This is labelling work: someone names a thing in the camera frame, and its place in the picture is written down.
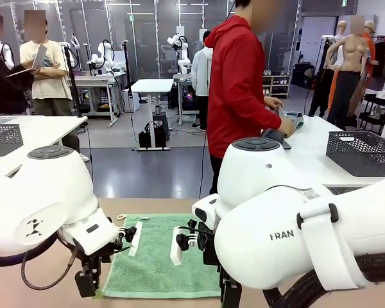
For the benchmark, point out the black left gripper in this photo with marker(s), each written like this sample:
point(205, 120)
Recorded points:
point(94, 260)

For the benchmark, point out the blue grey towel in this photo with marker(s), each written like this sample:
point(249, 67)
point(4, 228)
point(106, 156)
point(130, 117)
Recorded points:
point(296, 120)

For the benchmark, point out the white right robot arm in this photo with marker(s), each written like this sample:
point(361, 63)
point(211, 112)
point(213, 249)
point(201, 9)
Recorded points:
point(260, 250)

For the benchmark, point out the white rectangular table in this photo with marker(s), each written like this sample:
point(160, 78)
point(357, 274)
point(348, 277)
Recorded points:
point(48, 128)

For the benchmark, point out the green terry towel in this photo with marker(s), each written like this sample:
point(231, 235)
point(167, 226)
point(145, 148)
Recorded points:
point(154, 272)

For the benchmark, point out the person in red jacket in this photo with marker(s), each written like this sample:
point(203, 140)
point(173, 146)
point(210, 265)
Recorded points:
point(234, 80)

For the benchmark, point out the person's right forearm red sleeve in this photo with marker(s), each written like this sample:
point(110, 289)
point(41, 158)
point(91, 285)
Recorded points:
point(266, 112)

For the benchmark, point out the person in black jacket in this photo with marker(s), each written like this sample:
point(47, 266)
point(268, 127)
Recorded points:
point(3, 83)

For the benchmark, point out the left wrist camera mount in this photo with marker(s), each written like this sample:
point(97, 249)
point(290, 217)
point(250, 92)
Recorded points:
point(135, 237)

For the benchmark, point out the dark grey towel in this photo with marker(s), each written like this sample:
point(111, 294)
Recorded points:
point(272, 134)

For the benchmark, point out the black bag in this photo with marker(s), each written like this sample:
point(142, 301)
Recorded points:
point(146, 138)

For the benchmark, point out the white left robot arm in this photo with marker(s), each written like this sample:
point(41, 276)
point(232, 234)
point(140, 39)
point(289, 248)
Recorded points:
point(51, 192)

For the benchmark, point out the person in white hoodie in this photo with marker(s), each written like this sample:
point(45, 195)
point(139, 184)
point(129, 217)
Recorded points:
point(200, 73)

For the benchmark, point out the black tripod pole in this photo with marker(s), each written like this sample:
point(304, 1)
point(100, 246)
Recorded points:
point(71, 80)

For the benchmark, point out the person's right hand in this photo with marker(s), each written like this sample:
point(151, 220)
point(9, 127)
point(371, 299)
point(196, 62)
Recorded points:
point(288, 128)

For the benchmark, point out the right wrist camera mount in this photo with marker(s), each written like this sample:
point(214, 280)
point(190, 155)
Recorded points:
point(179, 247)

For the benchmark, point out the person's left hand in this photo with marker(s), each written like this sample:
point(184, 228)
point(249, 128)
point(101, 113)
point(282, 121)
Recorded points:
point(273, 102)

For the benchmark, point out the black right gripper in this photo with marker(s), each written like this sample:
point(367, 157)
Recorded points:
point(211, 250)

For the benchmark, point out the silver laptop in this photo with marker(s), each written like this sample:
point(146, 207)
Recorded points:
point(40, 57)

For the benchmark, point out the grey plastic basket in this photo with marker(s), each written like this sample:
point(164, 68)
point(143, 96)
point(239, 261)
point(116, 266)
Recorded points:
point(362, 154)
point(3, 139)

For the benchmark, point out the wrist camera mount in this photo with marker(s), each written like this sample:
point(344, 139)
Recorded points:
point(179, 247)
point(135, 237)

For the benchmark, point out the white shelf with bottles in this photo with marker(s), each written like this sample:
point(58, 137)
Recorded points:
point(276, 86)

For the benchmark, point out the white standing desk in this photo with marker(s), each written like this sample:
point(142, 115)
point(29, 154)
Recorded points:
point(152, 85)

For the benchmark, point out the white table with rounded corners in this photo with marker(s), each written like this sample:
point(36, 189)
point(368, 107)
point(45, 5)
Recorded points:
point(311, 154)

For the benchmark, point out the dark grey stool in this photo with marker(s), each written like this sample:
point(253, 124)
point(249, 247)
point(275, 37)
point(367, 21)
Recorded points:
point(162, 125)

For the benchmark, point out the skin tone mannequin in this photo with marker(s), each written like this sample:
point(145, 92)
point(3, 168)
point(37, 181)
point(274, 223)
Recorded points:
point(351, 64)

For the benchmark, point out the mannequin with orange clothes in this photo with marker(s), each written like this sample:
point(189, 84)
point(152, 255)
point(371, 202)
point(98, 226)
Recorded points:
point(369, 48)

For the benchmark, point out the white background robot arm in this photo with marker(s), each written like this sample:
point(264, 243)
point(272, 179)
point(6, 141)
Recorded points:
point(101, 57)
point(181, 54)

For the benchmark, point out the person in cream shirt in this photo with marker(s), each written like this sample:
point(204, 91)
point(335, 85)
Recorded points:
point(48, 86)

